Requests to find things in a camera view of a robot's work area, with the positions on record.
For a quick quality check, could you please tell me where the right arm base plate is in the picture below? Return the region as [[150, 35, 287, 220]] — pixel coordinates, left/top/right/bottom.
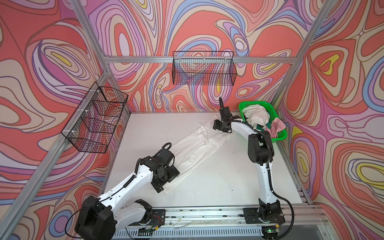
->
[[242, 207, 286, 225]]

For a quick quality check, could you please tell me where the pink cloth in basket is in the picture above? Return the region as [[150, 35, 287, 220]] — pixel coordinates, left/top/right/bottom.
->
[[264, 118, 286, 138]]

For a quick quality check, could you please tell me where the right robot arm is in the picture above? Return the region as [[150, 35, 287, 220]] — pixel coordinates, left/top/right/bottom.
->
[[213, 98, 295, 240]]

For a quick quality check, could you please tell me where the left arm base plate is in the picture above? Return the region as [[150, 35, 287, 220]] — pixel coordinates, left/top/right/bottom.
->
[[130, 209, 166, 227]]

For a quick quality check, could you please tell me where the white t shirt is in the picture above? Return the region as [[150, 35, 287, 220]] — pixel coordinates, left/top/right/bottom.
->
[[164, 115, 236, 195]]

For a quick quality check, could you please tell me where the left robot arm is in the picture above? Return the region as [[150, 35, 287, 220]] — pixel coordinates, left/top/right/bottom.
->
[[75, 143, 180, 240]]

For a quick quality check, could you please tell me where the black wire basket left wall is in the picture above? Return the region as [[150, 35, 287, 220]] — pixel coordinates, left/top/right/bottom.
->
[[61, 83, 128, 154]]

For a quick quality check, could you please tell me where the black wire basket back wall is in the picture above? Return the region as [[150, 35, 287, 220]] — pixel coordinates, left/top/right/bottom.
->
[[172, 51, 238, 86]]

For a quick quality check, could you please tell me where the green plastic laundry basket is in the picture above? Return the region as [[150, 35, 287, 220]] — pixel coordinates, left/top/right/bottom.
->
[[239, 101, 287, 143]]

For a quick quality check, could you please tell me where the aluminium frame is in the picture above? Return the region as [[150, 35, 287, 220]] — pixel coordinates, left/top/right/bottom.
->
[[0, 0, 340, 235]]

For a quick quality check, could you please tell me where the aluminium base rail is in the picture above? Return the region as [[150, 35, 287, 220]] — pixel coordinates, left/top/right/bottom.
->
[[111, 205, 337, 240]]

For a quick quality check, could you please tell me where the black wire basket wall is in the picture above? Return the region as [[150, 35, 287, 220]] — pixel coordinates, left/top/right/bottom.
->
[[172, 51, 238, 86], [61, 83, 128, 154]]

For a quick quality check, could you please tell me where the white cloth in basket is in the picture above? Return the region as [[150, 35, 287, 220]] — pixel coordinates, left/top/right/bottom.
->
[[242, 105, 270, 129]]

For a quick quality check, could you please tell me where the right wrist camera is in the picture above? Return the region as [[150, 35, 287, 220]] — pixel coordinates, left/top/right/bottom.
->
[[220, 107, 233, 122]]

